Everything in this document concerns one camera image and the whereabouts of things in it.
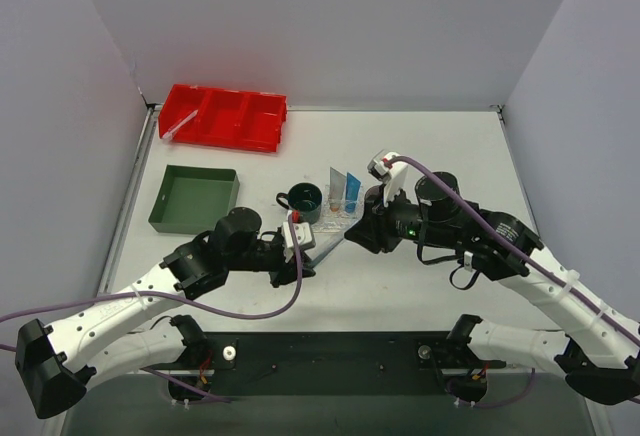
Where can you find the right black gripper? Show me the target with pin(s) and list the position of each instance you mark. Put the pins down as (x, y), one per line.
(373, 226)

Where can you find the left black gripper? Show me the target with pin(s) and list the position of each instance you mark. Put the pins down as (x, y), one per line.
(282, 274)

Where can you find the clear textured holder box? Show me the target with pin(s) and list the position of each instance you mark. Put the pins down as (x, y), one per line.
(327, 214)

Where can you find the blue toothpaste tube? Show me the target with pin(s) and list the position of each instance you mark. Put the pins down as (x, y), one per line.
(352, 190)

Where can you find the white toothpaste tube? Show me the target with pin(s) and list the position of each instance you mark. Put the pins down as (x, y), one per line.
(336, 189)

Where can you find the dark green mug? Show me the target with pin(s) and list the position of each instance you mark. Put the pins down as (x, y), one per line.
(305, 198)

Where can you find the pink white toothbrush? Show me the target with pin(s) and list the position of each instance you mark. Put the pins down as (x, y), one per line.
(175, 128)

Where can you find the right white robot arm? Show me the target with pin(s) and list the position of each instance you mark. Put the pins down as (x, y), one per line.
(593, 347)

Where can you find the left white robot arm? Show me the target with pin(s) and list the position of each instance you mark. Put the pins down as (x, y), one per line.
(60, 361)

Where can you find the clear textured oval tray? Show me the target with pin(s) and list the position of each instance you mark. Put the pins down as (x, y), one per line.
(330, 226)

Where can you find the green metal tray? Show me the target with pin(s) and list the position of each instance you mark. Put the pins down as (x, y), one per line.
(191, 200)

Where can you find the red divided plastic bin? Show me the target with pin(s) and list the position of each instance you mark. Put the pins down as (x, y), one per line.
(231, 119)

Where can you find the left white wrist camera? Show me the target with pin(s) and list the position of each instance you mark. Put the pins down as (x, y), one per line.
(291, 239)

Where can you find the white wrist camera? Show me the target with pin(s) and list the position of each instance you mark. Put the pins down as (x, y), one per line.
(392, 176)
(291, 239)

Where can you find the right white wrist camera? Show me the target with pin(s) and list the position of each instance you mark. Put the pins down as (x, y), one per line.
(392, 176)

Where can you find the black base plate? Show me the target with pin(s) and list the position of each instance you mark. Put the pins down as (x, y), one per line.
(326, 363)

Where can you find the aluminium frame rail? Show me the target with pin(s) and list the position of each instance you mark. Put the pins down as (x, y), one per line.
(552, 352)

